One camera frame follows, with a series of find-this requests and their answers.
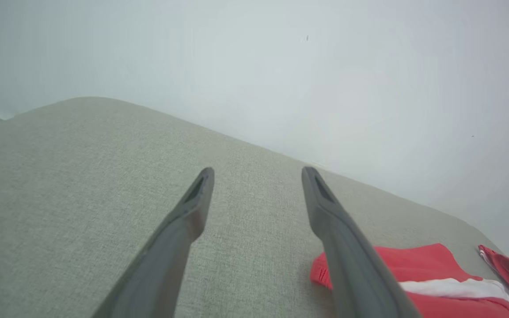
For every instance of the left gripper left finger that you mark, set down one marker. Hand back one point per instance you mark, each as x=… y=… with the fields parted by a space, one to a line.
x=166 y=265

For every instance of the red white shorts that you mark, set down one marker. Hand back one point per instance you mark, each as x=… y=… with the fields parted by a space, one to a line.
x=427 y=265

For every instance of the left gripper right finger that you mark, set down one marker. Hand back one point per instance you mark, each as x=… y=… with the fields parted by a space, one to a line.
x=356 y=274

